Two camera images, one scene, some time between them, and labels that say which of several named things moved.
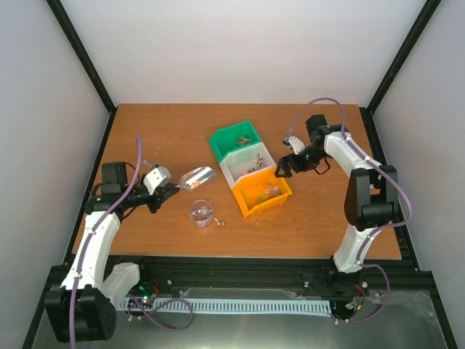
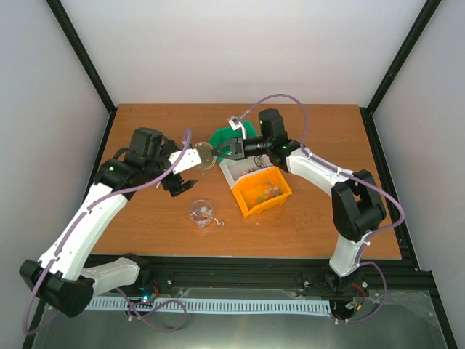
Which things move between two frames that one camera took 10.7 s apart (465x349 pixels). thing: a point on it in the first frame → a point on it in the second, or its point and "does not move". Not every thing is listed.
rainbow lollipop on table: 219,222 does not move
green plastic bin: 229,139 does not move
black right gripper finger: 286,169 → 217,154
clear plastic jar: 201,213 does not move
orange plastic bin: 259,190 does not move
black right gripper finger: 285,160 → 230,142
